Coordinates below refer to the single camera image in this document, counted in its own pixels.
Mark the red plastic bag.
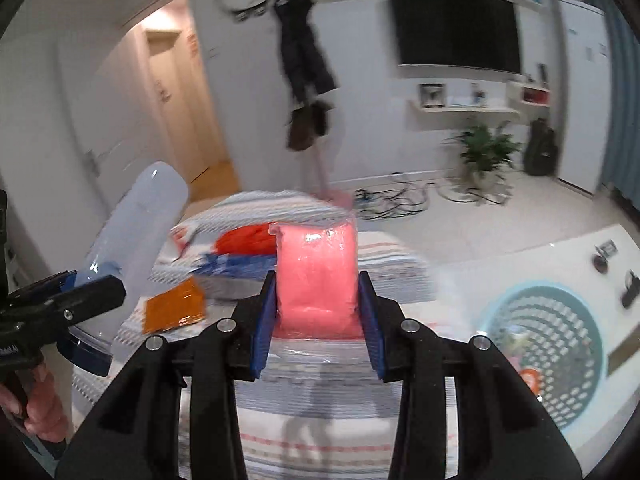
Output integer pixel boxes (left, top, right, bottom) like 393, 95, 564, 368
214, 223, 277, 256

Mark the black hanging coat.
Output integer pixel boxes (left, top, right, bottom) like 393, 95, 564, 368
273, 0, 337, 104

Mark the white floating wall shelf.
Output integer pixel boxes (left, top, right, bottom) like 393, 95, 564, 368
409, 80, 551, 119

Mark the person left hand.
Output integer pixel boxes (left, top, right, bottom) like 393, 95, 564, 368
1, 363, 68, 443

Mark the blue snack package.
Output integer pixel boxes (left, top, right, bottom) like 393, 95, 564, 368
193, 254, 277, 281

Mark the black wall television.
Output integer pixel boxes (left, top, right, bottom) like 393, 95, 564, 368
390, 0, 522, 74

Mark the white door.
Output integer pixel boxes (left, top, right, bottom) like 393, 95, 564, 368
56, 29, 178, 209

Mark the pink plastic packet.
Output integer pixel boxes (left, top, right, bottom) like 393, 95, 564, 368
269, 220, 362, 340

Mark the butterfly picture frame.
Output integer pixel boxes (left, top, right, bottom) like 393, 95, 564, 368
419, 82, 447, 108

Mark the blue striped curtain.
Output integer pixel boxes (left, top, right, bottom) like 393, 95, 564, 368
588, 0, 639, 209

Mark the orange snack wrapper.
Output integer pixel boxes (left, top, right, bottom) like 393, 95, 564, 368
142, 278, 206, 334

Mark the teal plastic laundry basket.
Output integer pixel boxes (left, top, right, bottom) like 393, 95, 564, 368
478, 281, 606, 430

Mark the white coffee table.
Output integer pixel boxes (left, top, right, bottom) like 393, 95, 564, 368
436, 224, 639, 472

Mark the brown hanging bag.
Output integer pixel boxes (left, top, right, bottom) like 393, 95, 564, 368
286, 100, 333, 152

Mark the white refrigerator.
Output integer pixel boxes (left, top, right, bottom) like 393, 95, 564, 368
558, 0, 612, 194

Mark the green potted plant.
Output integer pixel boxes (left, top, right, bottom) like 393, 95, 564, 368
456, 122, 522, 192

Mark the black guitar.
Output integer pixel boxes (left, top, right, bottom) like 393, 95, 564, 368
523, 118, 559, 177

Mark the clear plastic bottle blue cap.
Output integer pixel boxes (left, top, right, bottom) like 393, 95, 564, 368
58, 162, 189, 377

